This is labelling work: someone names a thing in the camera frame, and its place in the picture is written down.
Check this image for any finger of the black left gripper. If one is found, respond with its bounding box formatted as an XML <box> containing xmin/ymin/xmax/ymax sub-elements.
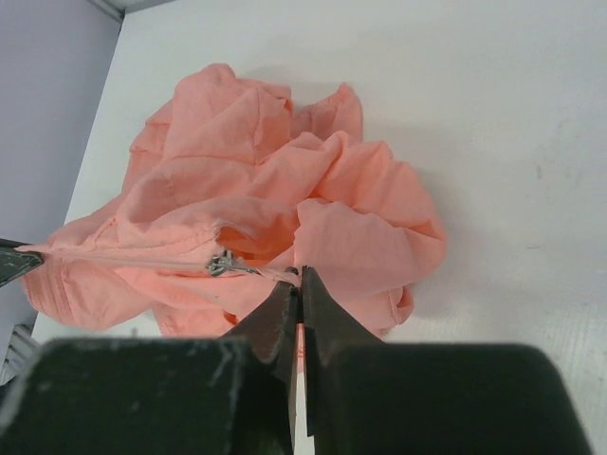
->
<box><xmin>0</xmin><ymin>239</ymin><xmax>44</xmax><ymax>287</ymax></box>

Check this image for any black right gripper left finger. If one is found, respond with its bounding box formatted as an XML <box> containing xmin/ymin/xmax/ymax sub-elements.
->
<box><xmin>1</xmin><ymin>268</ymin><xmax>300</xmax><ymax>454</ymax></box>

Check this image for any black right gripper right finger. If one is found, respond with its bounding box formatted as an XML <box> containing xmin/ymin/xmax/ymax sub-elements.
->
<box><xmin>301</xmin><ymin>267</ymin><xmax>592</xmax><ymax>454</ymax></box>

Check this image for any peach pink zip jacket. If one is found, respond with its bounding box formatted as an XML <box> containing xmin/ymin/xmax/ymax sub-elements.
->
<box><xmin>22</xmin><ymin>64</ymin><xmax>447</xmax><ymax>337</ymax></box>

